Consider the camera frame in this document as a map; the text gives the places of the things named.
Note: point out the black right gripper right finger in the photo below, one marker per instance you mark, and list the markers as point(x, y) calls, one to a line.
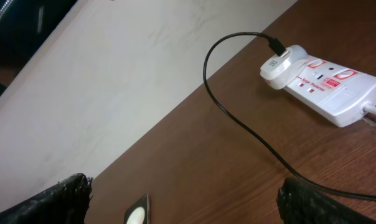
point(300, 204)

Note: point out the white usb charger plug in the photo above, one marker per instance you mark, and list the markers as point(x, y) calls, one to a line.
point(279, 71)

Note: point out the white power strip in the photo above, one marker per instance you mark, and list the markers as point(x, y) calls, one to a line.
point(342, 95)

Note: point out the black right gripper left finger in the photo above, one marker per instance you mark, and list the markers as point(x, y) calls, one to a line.
point(65, 202)

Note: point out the black smartphone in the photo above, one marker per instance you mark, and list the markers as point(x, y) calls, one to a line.
point(139, 212)

